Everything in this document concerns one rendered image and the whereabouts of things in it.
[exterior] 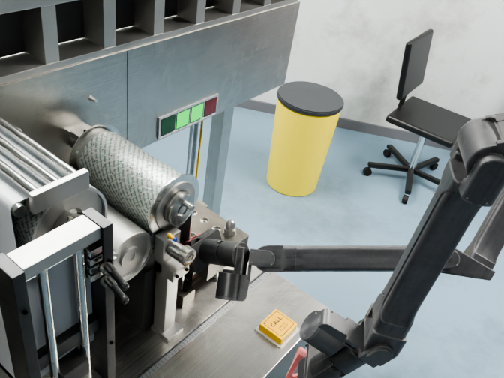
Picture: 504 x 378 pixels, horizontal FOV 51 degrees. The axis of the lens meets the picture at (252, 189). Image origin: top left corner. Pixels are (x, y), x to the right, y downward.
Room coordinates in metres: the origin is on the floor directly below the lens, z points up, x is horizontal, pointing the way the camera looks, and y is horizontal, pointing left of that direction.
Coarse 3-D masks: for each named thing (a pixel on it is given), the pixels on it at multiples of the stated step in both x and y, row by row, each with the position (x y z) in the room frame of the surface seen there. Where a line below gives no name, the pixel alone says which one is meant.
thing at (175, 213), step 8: (176, 192) 0.87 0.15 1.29; (184, 192) 0.88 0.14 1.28; (168, 200) 0.85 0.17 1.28; (176, 200) 0.85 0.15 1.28; (192, 200) 0.89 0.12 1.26; (168, 208) 0.84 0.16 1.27; (176, 208) 0.85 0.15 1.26; (184, 208) 0.87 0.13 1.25; (168, 216) 0.83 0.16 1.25; (176, 216) 0.85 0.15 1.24; (184, 216) 0.87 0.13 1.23; (176, 224) 0.85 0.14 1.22
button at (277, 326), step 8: (272, 312) 0.92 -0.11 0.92; (280, 312) 0.92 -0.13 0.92; (264, 320) 0.89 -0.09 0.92; (272, 320) 0.89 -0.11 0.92; (280, 320) 0.90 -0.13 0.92; (288, 320) 0.90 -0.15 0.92; (264, 328) 0.87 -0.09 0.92; (272, 328) 0.87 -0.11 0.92; (280, 328) 0.87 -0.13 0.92; (288, 328) 0.88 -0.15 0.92; (272, 336) 0.85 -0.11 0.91; (280, 336) 0.85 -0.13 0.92; (288, 336) 0.87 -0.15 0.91; (280, 344) 0.84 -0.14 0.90
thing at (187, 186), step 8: (80, 152) 0.97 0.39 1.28; (176, 184) 0.87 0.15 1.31; (184, 184) 0.89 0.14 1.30; (192, 184) 0.91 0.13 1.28; (168, 192) 0.85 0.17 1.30; (192, 192) 0.91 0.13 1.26; (160, 208) 0.83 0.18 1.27; (160, 216) 0.84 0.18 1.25; (160, 224) 0.84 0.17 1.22; (168, 224) 0.86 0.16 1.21
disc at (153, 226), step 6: (186, 174) 0.90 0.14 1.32; (174, 180) 0.87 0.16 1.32; (180, 180) 0.88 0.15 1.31; (186, 180) 0.90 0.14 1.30; (192, 180) 0.91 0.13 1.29; (168, 186) 0.85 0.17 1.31; (198, 186) 0.93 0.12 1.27; (162, 192) 0.84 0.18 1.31; (198, 192) 0.93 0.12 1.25; (156, 198) 0.83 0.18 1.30; (162, 198) 0.84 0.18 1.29; (156, 204) 0.83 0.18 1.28; (150, 210) 0.82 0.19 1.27; (156, 210) 0.83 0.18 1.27; (150, 216) 0.81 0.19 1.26; (150, 222) 0.81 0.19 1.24; (150, 228) 0.82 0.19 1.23; (156, 228) 0.83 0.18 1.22; (156, 234) 0.83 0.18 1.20
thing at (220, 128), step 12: (216, 120) 1.81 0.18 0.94; (228, 120) 1.82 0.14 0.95; (216, 132) 1.80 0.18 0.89; (228, 132) 1.82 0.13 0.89; (216, 144) 1.80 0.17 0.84; (228, 144) 1.83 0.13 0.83; (216, 156) 1.80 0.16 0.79; (216, 168) 1.79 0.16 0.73; (216, 180) 1.79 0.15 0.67; (204, 192) 1.82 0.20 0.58; (216, 192) 1.80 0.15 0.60; (216, 204) 1.81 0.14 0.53
